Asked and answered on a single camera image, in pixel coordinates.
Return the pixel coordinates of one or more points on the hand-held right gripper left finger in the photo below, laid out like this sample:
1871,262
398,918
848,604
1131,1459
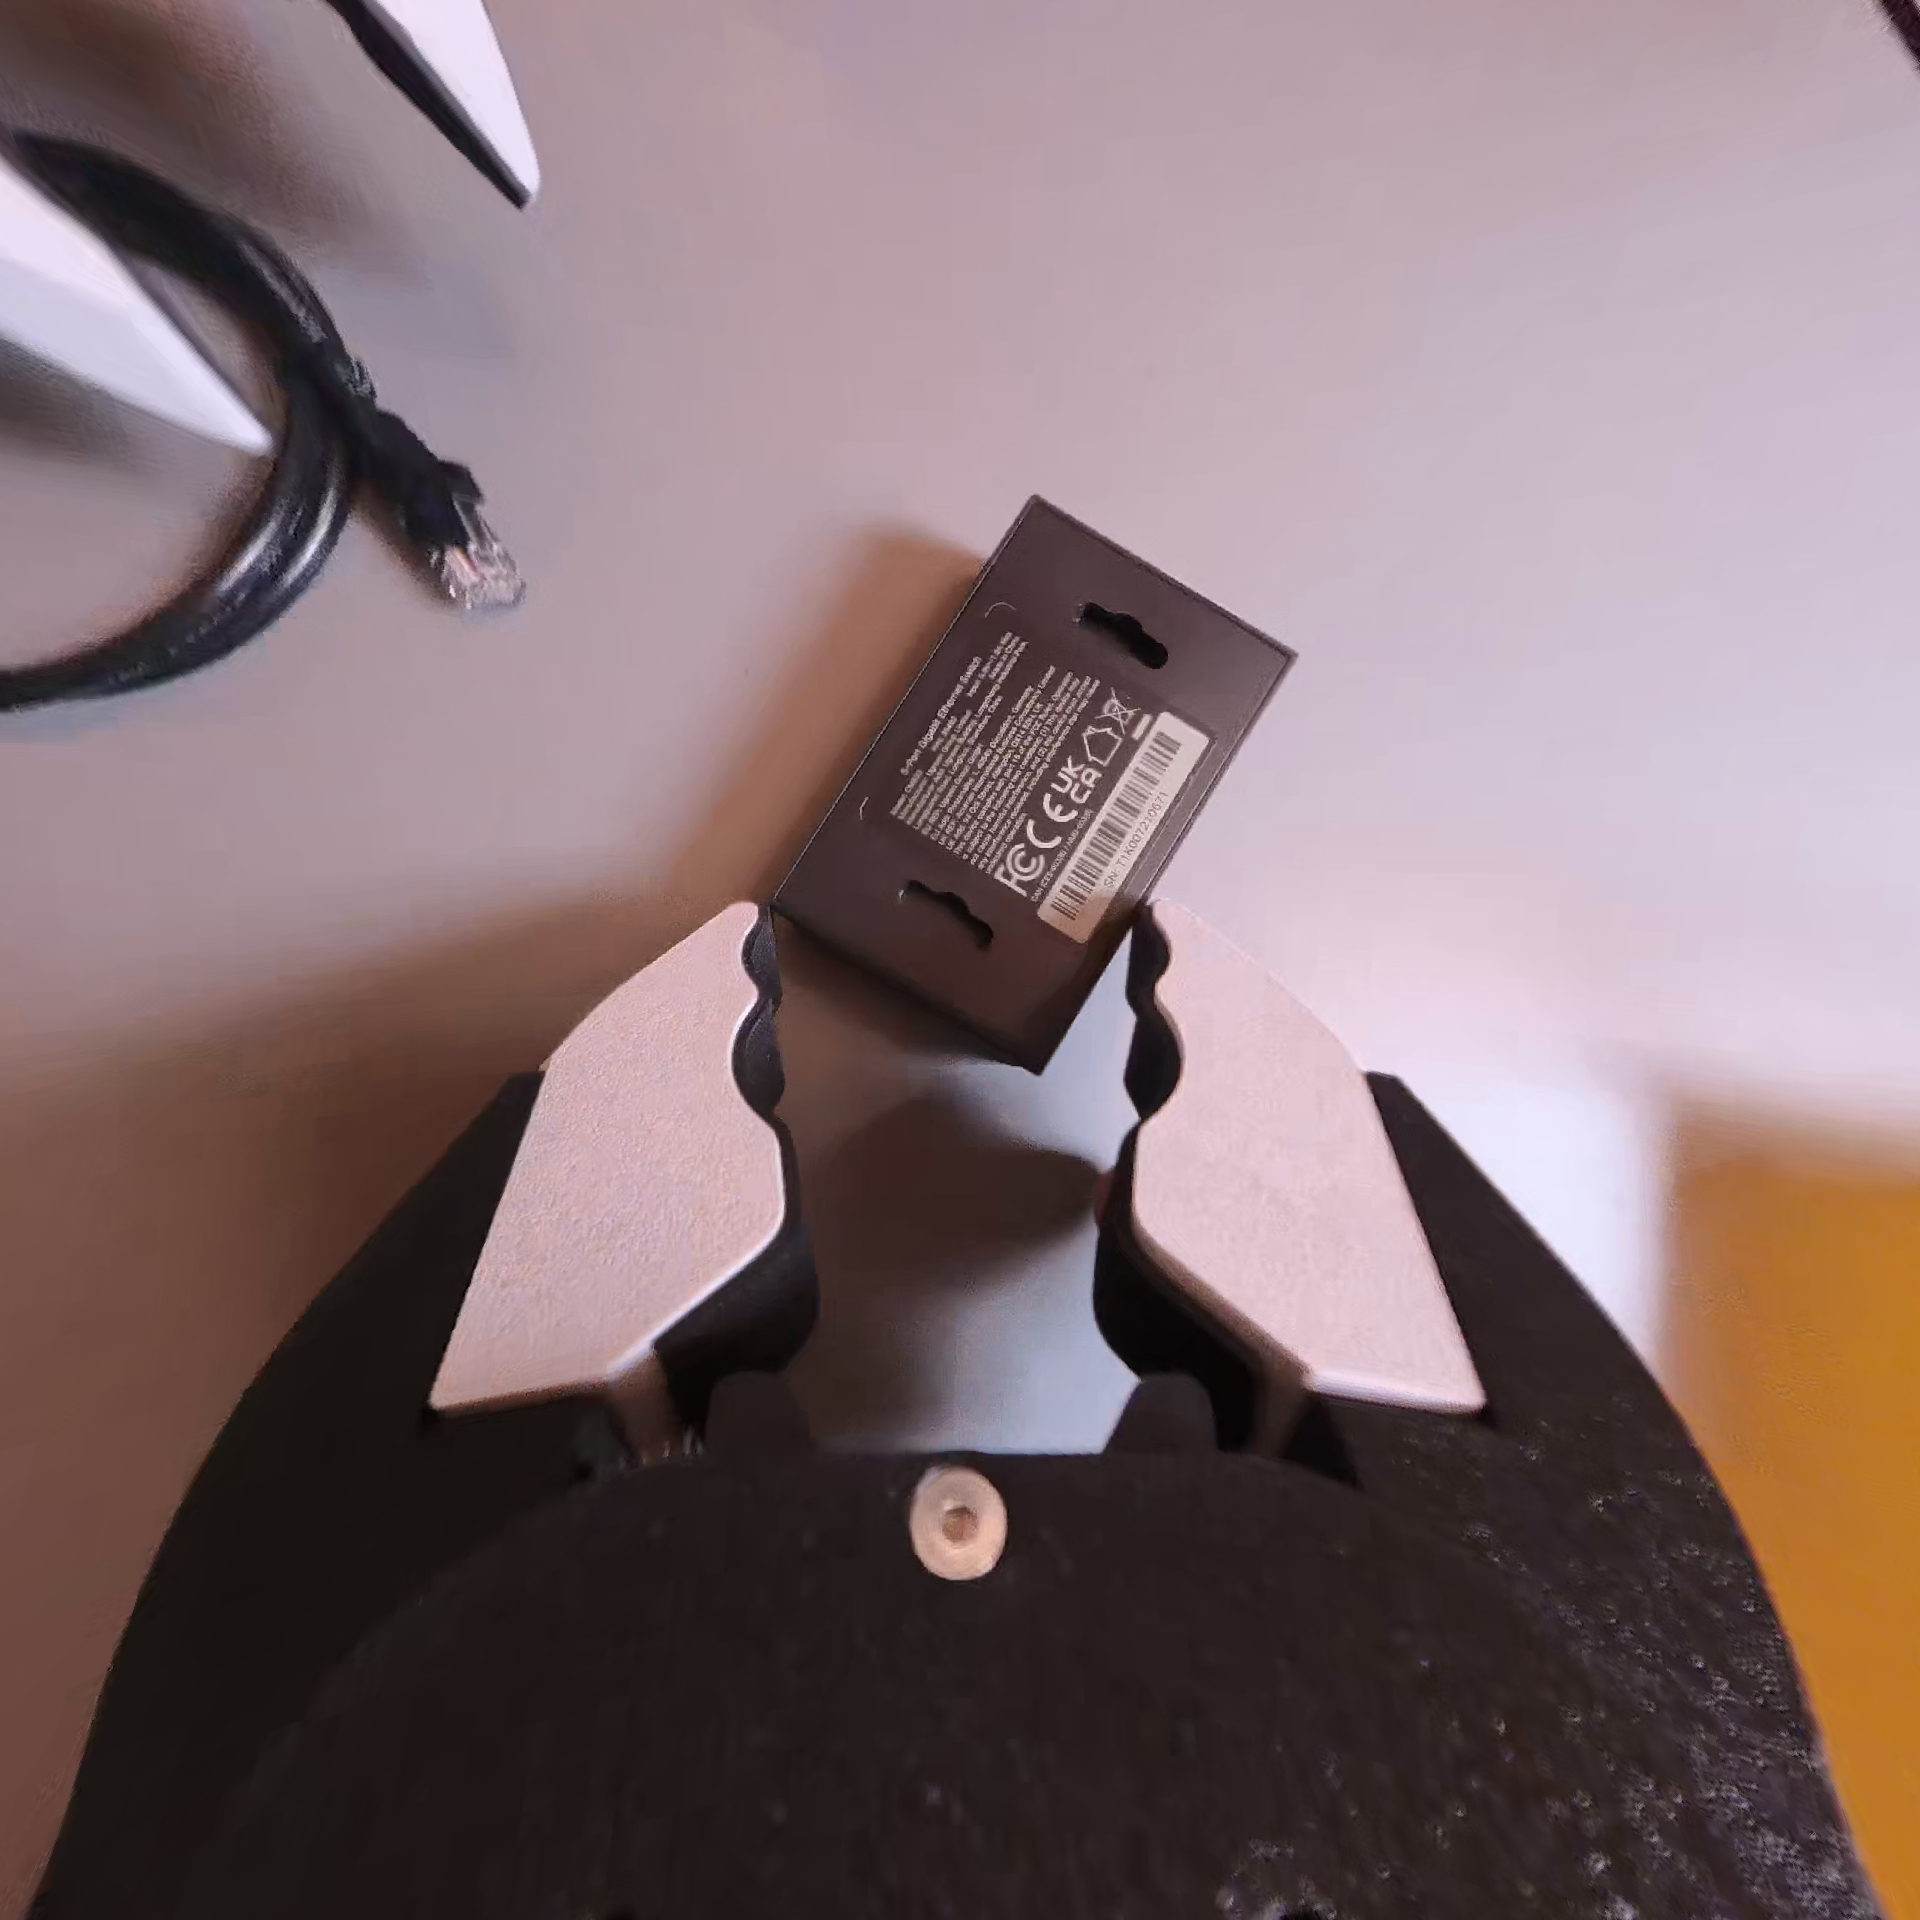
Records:
629,1186

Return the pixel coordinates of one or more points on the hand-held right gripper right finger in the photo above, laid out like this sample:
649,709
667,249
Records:
1288,1199

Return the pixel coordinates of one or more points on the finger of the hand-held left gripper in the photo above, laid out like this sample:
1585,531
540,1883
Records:
90,323
465,77

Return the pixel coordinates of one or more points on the black ethernet switch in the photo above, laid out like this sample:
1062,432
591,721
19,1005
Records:
1051,719

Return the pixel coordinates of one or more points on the yellow storage bin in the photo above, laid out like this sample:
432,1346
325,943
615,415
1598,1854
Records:
1814,1423

